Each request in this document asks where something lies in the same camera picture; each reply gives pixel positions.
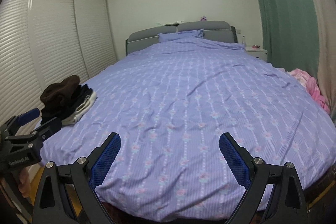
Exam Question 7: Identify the brown corduroy pants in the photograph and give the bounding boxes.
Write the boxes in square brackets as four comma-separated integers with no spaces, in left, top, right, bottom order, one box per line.
[40,75,80,106]

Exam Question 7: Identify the person's left hand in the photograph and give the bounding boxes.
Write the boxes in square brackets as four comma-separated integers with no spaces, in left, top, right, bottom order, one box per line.
[18,168,31,198]

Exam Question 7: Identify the black folded garment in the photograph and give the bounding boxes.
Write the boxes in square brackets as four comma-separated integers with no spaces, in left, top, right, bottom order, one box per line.
[41,85,93,124]

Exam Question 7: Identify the cream folded garment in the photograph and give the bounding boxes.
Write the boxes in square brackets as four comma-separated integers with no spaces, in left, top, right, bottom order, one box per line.
[62,92,97,126]

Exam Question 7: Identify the purple floral bed sheet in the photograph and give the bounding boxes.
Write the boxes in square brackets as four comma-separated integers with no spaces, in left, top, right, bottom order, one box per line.
[41,38,335,222]

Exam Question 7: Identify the white louvered wardrobe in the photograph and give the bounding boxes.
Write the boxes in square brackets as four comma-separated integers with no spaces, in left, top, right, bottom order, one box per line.
[1,0,117,121]

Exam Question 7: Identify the pink crumpled cloth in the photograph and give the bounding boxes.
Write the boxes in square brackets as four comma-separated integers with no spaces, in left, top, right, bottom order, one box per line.
[287,68,330,114]

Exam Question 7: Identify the white bedside table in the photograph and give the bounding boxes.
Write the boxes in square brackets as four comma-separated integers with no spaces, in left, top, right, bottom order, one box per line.
[245,46,268,62]

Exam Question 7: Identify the grey padded headboard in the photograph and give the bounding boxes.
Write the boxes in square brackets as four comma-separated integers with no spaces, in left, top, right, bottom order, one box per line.
[125,20,238,57]

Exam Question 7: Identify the purple floral pillow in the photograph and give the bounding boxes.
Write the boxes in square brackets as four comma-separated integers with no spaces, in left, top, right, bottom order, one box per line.
[158,29,204,43]

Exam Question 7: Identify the green curtain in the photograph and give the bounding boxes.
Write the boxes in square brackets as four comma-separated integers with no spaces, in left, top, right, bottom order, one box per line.
[258,0,319,77]

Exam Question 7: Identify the beige curtain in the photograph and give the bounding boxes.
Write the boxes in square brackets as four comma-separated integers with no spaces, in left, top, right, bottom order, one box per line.
[313,0,335,113]

